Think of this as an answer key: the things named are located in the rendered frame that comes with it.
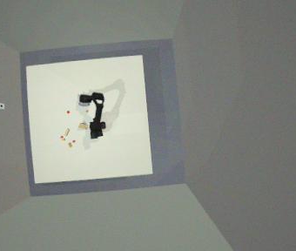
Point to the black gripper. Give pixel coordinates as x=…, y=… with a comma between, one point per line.
x=100, y=133

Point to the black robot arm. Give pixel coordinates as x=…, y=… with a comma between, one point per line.
x=95, y=126

